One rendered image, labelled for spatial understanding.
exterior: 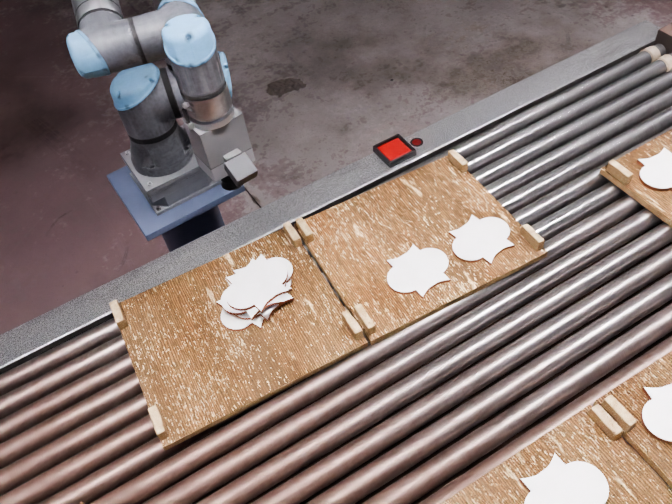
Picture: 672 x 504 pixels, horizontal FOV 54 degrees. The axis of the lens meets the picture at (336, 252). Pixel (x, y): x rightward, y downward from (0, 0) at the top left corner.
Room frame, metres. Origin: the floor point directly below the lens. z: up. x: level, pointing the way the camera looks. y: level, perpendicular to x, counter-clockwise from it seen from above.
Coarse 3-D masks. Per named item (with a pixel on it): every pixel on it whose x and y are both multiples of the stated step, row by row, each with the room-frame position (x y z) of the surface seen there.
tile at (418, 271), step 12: (408, 252) 0.84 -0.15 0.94; (420, 252) 0.83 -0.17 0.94; (432, 252) 0.83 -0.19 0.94; (396, 264) 0.81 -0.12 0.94; (408, 264) 0.81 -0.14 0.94; (420, 264) 0.80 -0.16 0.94; (432, 264) 0.80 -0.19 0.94; (444, 264) 0.79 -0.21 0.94; (396, 276) 0.78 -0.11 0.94; (408, 276) 0.78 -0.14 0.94; (420, 276) 0.77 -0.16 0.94; (432, 276) 0.77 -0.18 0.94; (444, 276) 0.76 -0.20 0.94; (396, 288) 0.75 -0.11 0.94; (408, 288) 0.75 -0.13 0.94; (420, 288) 0.75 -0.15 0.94
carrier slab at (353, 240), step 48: (384, 192) 1.03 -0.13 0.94; (432, 192) 1.00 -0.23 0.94; (480, 192) 0.98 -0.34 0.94; (336, 240) 0.91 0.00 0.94; (384, 240) 0.89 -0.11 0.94; (432, 240) 0.87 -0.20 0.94; (336, 288) 0.78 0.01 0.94; (384, 288) 0.77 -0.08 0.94; (432, 288) 0.75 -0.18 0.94; (480, 288) 0.73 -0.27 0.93; (384, 336) 0.66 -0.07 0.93
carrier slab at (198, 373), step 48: (288, 240) 0.93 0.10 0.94; (192, 288) 0.84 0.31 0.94; (144, 336) 0.74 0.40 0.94; (192, 336) 0.73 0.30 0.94; (240, 336) 0.71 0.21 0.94; (288, 336) 0.69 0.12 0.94; (336, 336) 0.67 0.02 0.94; (144, 384) 0.64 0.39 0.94; (192, 384) 0.62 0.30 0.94; (240, 384) 0.60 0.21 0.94; (288, 384) 0.59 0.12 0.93; (192, 432) 0.52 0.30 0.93
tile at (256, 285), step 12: (252, 264) 0.85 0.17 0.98; (264, 264) 0.84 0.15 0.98; (276, 264) 0.84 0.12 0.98; (240, 276) 0.82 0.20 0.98; (252, 276) 0.82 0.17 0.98; (264, 276) 0.81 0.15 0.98; (276, 276) 0.81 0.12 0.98; (228, 288) 0.80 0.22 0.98; (240, 288) 0.79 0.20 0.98; (252, 288) 0.79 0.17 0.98; (264, 288) 0.78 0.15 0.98; (276, 288) 0.78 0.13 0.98; (228, 300) 0.77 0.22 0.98; (240, 300) 0.76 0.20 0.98; (252, 300) 0.76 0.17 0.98; (264, 300) 0.75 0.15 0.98
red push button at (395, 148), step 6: (396, 138) 1.21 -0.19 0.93; (384, 144) 1.19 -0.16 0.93; (390, 144) 1.19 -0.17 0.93; (396, 144) 1.19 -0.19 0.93; (402, 144) 1.18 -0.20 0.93; (384, 150) 1.17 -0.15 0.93; (390, 150) 1.17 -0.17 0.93; (396, 150) 1.17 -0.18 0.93; (402, 150) 1.16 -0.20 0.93; (408, 150) 1.16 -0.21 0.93; (390, 156) 1.15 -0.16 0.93; (396, 156) 1.15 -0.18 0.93
